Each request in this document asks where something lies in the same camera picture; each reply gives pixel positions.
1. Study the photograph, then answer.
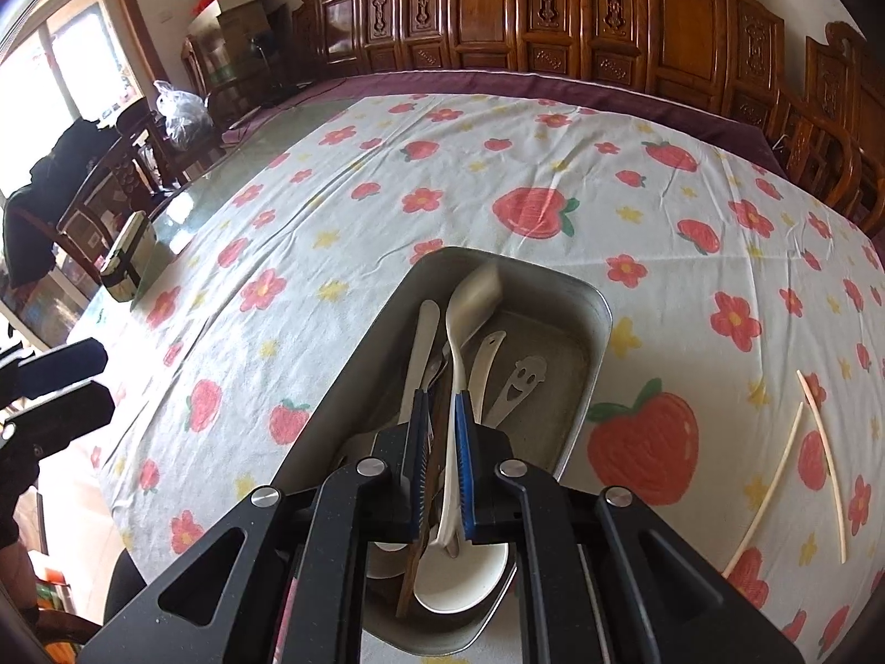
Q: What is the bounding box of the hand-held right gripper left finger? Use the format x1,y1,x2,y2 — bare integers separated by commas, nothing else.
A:
79,387,433,664

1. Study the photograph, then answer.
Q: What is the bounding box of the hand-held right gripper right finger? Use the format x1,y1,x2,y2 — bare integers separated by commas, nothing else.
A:
452,391,806,664

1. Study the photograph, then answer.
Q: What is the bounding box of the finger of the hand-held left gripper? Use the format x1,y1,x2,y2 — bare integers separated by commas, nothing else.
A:
0,338,110,402
0,387,115,461

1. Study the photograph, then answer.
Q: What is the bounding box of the metal smiley face spoon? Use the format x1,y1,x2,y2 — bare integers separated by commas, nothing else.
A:
480,355,550,426

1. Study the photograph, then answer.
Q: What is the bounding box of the stainless steel tray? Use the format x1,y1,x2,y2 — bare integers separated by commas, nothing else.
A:
273,245,615,657

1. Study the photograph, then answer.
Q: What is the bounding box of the white soup spoon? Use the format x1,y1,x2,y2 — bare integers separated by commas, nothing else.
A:
413,332,516,615
366,299,441,578

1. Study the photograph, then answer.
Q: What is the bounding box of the brown wooden chopstick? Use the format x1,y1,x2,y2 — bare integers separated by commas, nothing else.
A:
394,380,447,620

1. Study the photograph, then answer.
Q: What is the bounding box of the cream long-handled spoon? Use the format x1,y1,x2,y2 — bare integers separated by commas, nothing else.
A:
432,263,509,558

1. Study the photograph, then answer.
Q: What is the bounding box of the cream chopstick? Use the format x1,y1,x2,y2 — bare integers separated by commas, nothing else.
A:
722,401,806,578
795,369,848,564

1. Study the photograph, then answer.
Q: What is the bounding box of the small tissue box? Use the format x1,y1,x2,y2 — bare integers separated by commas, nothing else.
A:
100,211,159,303

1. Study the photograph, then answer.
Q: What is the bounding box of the wooden dining chair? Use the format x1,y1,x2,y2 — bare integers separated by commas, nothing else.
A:
55,111,181,284

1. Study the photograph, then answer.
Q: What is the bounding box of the black jacket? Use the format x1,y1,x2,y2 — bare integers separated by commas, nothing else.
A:
2,117,126,292

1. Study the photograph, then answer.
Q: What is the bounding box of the clear plastic bag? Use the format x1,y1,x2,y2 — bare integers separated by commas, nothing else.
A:
153,79,215,153

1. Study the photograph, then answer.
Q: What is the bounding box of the floral strawberry tablecloth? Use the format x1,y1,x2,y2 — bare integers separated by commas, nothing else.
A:
90,93,885,664

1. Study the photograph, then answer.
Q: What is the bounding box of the large cardboard box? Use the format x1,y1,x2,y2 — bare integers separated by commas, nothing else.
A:
190,3,274,60

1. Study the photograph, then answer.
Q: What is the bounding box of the carved wooden bench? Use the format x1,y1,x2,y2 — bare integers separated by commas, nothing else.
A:
290,0,789,126

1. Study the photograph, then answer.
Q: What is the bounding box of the window with wooden frame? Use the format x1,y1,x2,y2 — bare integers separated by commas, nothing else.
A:
0,0,149,126

